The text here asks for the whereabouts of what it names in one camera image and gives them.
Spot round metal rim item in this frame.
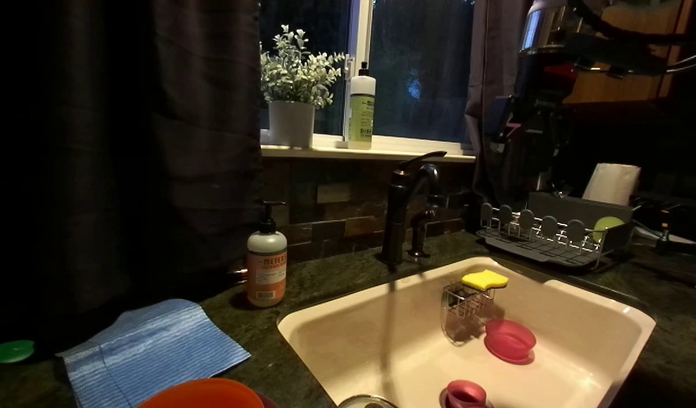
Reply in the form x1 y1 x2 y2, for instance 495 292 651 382
335 393 400 408

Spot dark bronze sink faucet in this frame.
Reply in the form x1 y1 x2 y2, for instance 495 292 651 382
378 149 448 276

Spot green item in rack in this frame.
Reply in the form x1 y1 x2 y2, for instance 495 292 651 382
589 213 629 239

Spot orange label pump soap bottle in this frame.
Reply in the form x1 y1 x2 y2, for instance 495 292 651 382
244 199 291 310

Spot green plant in white pot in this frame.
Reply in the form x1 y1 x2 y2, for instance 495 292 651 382
258 22 350 149

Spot dark narrow window curtain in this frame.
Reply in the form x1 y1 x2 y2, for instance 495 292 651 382
463 0 530 190

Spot dark grey window curtain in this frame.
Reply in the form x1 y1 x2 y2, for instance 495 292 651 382
0 0 262 335

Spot blue dish cloth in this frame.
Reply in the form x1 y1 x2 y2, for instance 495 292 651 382
58 298 255 408

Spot yellow sponge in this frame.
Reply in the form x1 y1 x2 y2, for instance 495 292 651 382
460 267 510 292

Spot white window frame post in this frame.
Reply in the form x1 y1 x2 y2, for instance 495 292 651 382
350 0 376 77

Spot white kitchen sink basin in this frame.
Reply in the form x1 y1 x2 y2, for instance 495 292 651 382
274 255 658 408

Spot white window sill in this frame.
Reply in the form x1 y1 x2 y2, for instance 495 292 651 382
258 129 478 165

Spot white paper towel roll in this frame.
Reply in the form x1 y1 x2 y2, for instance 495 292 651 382
581 161 643 209

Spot green dish soap bottle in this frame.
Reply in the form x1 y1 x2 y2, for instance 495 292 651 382
343 60 378 152

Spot grey dish plate rack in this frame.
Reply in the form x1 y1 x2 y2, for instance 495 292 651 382
477 190 638 272

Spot orange plate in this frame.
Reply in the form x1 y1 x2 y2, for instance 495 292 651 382
140 377 268 408

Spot pink plastic cup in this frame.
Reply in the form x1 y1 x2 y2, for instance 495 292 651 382
437 378 491 408

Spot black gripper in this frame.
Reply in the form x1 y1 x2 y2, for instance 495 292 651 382
488 94 571 204

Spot wooden wall cabinet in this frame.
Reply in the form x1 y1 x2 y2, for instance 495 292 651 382
561 0 696 110

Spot dark bronze faucet side handle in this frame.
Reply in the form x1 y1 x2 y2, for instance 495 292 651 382
405 192 443 263

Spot green round lid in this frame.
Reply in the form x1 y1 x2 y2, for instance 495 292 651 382
0 339 36 367

